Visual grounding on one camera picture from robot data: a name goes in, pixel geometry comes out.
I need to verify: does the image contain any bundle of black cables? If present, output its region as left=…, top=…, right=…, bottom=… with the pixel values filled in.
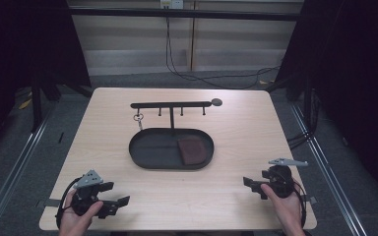
left=286, top=92, right=321, bottom=150

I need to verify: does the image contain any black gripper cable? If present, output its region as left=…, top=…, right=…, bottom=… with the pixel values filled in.
left=289, top=178, right=308, bottom=229
left=55, top=177, right=82, bottom=229

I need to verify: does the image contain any brown leather case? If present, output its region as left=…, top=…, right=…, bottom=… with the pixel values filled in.
left=176, top=137, right=209, bottom=166

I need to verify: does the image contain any white wall outlet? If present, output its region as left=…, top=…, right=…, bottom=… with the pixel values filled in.
left=159, top=0, right=185, bottom=10

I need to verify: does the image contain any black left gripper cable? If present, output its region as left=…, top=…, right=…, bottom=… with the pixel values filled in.
left=55, top=177, right=82, bottom=229

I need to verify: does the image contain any yellow floor tape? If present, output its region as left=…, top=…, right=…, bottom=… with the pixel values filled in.
left=18, top=97, right=33, bottom=111

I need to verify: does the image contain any silver key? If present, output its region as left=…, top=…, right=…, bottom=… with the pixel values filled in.
left=132, top=112, right=145, bottom=131

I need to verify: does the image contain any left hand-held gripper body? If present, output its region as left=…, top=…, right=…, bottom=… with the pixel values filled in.
left=70, top=169, right=110, bottom=220

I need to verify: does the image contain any aluminium floor rail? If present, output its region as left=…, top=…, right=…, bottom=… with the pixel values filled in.
left=0, top=107, right=57, bottom=236
left=289, top=102, right=369, bottom=236

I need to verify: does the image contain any black metal stand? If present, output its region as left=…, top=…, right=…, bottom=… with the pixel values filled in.
left=30, top=77, right=44, bottom=133
left=302, top=77, right=313, bottom=134

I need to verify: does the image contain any person's right hand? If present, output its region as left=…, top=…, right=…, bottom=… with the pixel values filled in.
left=260, top=183, right=306, bottom=236

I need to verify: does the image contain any black key rack with tray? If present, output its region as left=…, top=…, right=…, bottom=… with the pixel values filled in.
left=128, top=97, right=224, bottom=171

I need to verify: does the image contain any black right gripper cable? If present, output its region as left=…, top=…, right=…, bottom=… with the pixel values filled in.
left=289, top=178, right=308, bottom=229

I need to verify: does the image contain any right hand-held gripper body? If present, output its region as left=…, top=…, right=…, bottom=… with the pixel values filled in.
left=261, top=157, right=309, bottom=200

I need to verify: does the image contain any black horizontal frame bar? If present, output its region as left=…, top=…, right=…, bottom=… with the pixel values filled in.
left=68, top=7, right=302, bottom=23

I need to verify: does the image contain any person's left hand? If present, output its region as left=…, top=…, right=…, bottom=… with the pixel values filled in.
left=58, top=201, right=104, bottom=236

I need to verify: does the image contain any long black wall cable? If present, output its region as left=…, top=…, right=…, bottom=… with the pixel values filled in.
left=164, top=6, right=282, bottom=90

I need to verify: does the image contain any dark curtain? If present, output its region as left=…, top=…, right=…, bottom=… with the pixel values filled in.
left=274, top=0, right=378, bottom=205
left=0, top=0, right=93, bottom=161

